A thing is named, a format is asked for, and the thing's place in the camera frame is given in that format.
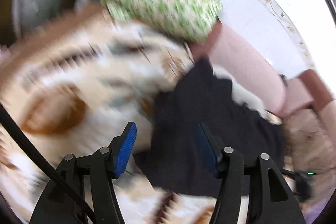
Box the black coat with fur collar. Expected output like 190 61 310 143
134 59 285 197

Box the pink maroon cushion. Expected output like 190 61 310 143
279 69 335 118

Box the pink bolster pillow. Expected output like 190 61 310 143
189 20 285 115

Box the beige leaf pattern blanket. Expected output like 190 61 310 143
1 4 320 223

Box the black cable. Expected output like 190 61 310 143
0 103 98 224

